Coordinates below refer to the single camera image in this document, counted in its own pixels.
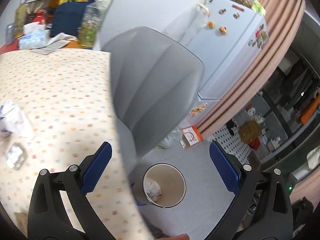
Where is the brown cardboard box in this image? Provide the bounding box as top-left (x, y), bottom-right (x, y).
top-left (238, 120), bottom-right (261, 144)

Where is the trash pile in bin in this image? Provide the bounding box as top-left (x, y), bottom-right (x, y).
top-left (143, 178), bottom-right (162, 202)

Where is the dotted tablecloth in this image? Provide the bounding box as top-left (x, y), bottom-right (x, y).
top-left (1, 49), bottom-right (152, 239)

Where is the clear plastic wrapper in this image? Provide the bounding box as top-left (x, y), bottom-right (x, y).
top-left (5, 142), bottom-right (27, 170)

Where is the orange white cardboard box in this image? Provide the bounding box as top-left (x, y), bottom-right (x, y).
top-left (180, 126), bottom-right (203, 150)

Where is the white refrigerator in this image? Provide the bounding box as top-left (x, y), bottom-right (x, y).
top-left (172, 0), bottom-right (270, 103)

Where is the plastic bag on fridge hook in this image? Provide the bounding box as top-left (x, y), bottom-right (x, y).
top-left (176, 2), bottom-right (211, 46)

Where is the grey office chair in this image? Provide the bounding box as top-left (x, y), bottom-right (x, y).
top-left (101, 27), bottom-right (204, 162)

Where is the pink curtain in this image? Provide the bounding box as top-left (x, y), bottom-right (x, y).
top-left (197, 0), bottom-right (306, 139)

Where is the clear plastic trash bag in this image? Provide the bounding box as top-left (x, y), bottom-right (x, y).
top-left (158, 128), bottom-right (182, 149)

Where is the navy tote bag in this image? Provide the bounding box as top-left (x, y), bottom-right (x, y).
top-left (50, 0), bottom-right (94, 37)

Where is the clear plastic bottle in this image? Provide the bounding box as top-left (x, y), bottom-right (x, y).
top-left (78, 0), bottom-right (113, 49)

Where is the crumpled white wrapper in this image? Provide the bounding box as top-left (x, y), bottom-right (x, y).
top-left (1, 100), bottom-right (23, 137)

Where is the tissue pack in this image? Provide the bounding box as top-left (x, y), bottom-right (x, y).
top-left (18, 22), bottom-right (50, 50)

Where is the beige round trash bin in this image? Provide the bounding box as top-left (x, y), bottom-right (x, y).
top-left (131, 163), bottom-right (187, 209)

